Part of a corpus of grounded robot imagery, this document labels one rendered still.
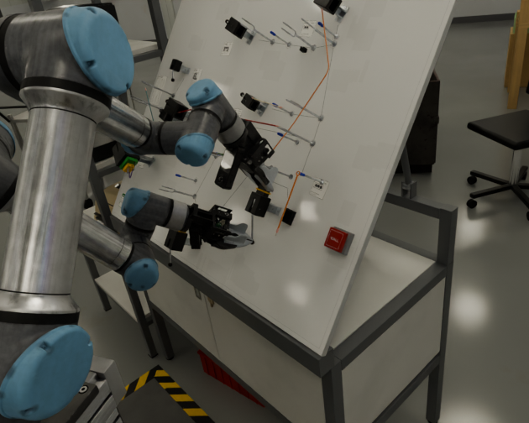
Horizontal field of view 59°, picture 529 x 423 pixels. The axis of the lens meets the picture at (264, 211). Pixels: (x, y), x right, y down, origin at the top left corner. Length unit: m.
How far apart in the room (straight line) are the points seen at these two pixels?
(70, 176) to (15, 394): 0.26
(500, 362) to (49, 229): 2.13
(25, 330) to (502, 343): 2.22
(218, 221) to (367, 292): 0.53
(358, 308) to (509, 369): 1.14
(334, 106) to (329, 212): 0.29
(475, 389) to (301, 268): 1.28
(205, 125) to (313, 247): 0.43
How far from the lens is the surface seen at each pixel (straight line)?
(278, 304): 1.28
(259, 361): 1.58
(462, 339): 2.52
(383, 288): 1.50
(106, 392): 0.96
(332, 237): 1.15
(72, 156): 0.66
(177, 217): 1.18
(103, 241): 1.05
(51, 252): 0.64
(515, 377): 2.41
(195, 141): 0.99
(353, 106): 1.26
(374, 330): 1.36
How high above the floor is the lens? 1.75
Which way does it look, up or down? 29 degrees down
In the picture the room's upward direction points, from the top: 8 degrees counter-clockwise
